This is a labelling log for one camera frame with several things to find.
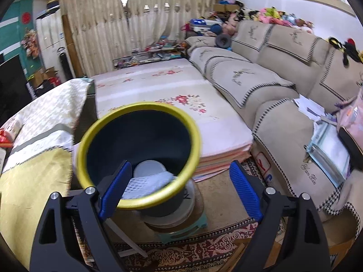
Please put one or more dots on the white foam fruit net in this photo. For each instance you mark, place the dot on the white foam fruit net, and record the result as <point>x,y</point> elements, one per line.
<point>139,187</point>

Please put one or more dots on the papers on sofa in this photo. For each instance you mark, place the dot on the papers on sofa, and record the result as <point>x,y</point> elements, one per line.
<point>325,147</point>

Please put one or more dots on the black yellow plush toy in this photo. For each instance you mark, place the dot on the black yellow plush toy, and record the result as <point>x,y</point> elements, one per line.
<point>348,49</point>

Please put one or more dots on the white plastic lid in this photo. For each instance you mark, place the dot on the white plastic lid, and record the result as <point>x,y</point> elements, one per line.
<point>149,168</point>

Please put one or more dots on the yellow rimmed dark trash bin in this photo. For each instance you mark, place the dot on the yellow rimmed dark trash bin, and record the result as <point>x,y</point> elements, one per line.
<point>113,147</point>

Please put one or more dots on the dark round cushion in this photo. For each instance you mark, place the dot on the dark round cushion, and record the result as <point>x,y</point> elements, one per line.
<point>223,41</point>

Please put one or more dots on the pile of plush toys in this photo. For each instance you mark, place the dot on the pile of plush toys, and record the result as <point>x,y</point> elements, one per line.
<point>227,15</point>

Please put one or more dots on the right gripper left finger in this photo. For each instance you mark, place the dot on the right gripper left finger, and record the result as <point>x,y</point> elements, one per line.
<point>55,246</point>

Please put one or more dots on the pink bag on sofa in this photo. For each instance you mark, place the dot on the pink bag on sofa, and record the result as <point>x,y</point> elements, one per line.
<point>350,117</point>

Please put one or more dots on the red snack wrapper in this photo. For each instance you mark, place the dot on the red snack wrapper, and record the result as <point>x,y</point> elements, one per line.
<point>5,142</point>

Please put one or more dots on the low shelf with toys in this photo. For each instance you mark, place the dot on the low shelf with toys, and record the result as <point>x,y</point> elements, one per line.
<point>162,50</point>

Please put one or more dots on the beige sectional sofa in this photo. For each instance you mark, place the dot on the beige sectional sofa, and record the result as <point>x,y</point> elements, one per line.
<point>267,68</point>

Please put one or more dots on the black tower fan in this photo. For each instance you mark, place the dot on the black tower fan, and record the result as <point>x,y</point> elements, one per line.
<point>64,63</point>

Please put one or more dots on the stacked cardboard boxes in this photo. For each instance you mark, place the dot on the stacked cardboard boxes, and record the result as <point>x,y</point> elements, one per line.
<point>227,6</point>

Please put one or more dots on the beige lace curtains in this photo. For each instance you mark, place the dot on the beige lace curtains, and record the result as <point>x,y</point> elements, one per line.
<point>104,30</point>

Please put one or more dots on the black television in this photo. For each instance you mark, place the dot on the black television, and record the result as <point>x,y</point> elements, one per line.
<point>14,94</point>

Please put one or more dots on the floral cream floor mat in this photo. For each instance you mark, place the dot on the floral cream floor mat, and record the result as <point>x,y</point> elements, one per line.
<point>225,136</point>

